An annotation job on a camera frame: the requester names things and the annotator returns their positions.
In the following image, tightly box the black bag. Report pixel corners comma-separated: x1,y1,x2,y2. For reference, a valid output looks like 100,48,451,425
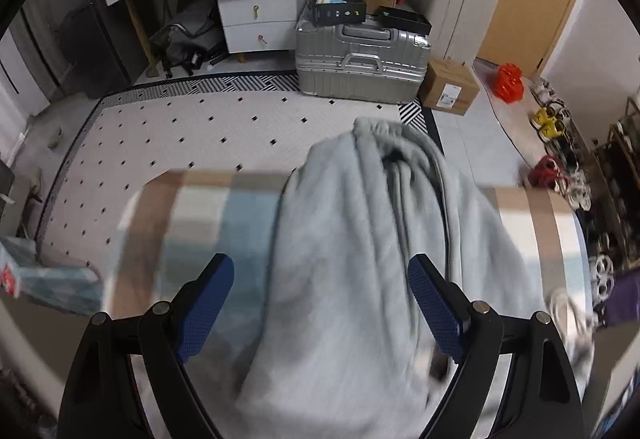
150,0,226,72

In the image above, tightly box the teal plastic packet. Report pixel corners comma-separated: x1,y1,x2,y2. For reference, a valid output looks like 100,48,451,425
0,236,103,315

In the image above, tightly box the black box with icons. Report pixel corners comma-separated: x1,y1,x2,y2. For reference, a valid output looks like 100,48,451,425
314,0,367,26

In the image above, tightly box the orange bag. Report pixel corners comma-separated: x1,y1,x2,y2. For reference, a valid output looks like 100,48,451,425
492,63,525,104

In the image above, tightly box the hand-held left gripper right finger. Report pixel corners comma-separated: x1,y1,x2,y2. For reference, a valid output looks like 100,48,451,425
407,254,586,439

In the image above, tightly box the checked bed sheet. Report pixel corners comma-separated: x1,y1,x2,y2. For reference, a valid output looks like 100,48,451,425
100,169,593,439

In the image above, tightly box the purple bag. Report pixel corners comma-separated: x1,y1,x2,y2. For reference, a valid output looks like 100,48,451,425
602,269,640,327

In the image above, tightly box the grey printed hoodie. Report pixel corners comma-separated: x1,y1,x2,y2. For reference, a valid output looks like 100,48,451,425
232,116,596,439

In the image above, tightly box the wooden shoe rack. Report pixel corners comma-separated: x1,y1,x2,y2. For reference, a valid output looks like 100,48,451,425
592,99,640,265

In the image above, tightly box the flat black box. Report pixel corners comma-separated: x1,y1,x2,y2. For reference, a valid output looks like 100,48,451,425
375,6,432,34

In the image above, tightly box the silver suitcase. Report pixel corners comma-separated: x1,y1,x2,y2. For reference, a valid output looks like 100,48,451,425
295,14,432,104

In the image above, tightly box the light round mat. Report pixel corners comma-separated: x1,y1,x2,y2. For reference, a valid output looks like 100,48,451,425
472,59,556,170

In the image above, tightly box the dark grey fridge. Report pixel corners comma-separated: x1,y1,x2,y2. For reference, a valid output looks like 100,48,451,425
50,0,151,100

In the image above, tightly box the white diamond pattern rug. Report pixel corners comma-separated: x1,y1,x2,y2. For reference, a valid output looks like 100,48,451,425
37,71,443,265

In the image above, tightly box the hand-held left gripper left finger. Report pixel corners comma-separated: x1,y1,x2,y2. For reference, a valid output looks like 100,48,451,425
57,253,236,439

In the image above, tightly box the closed cardboard box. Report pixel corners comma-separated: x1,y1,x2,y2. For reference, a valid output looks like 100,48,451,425
417,58,481,116

